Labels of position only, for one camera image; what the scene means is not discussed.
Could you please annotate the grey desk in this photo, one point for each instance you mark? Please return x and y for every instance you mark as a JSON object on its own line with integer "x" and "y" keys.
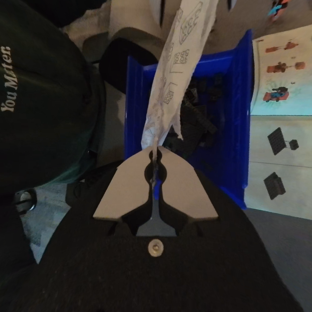
{"x": 280, "y": 231}

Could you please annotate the person's dark green jacket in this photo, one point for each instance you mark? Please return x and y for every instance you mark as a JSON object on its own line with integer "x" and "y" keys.
{"x": 43, "y": 109}

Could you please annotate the heap of dark grey bricks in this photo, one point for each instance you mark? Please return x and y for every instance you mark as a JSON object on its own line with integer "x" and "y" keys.
{"x": 199, "y": 117}

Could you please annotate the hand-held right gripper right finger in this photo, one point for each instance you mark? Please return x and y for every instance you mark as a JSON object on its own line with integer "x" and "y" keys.
{"x": 190, "y": 192}

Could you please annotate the orange toy brick model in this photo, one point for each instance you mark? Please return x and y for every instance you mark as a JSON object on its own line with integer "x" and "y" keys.
{"x": 277, "y": 9}

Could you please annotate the white printed paper bag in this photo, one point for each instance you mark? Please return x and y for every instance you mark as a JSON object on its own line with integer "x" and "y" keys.
{"x": 175, "y": 65}

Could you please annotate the black textured pad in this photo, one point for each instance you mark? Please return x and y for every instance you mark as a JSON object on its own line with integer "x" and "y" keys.
{"x": 114, "y": 63}

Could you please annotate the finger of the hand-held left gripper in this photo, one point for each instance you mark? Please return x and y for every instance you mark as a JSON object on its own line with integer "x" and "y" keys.
{"x": 131, "y": 12}
{"x": 234, "y": 3}

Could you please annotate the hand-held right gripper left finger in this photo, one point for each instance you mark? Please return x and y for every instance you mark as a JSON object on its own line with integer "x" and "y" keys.
{"x": 124, "y": 190}

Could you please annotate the building instruction booklet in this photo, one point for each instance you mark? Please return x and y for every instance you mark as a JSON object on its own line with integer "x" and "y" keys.
{"x": 280, "y": 151}

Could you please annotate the blue plastic bin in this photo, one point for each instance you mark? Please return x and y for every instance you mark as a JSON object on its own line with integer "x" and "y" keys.
{"x": 234, "y": 146}

